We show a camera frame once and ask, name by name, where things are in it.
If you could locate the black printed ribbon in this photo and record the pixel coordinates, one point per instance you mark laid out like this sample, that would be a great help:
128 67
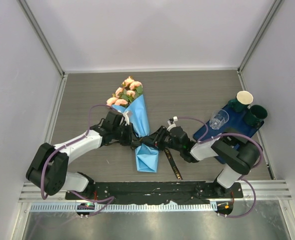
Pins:
170 157

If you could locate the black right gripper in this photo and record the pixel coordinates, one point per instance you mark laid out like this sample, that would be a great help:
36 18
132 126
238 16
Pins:
155 139

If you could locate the clear plastic cup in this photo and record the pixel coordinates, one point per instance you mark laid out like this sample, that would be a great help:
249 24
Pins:
218 119

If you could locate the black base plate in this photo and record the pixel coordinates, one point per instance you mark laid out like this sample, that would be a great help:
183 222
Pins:
157 189

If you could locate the dark green mug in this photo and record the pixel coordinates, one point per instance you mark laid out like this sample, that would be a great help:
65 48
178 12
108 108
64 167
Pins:
236 105
255 115

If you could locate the slotted cable duct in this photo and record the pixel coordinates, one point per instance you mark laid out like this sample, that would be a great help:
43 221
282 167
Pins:
82 207

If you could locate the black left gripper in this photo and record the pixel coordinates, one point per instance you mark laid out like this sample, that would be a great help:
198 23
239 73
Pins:
130 138

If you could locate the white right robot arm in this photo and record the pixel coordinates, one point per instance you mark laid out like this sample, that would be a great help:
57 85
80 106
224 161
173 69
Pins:
239 152

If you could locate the large blue wrapping paper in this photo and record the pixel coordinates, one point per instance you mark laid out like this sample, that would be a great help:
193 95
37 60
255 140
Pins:
139 117

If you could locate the aluminium frame rail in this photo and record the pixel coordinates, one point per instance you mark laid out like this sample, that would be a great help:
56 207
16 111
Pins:
264 189

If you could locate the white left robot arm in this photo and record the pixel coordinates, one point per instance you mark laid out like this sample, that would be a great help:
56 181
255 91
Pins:
49 167

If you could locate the beige paper cup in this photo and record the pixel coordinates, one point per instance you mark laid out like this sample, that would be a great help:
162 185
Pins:
245 98

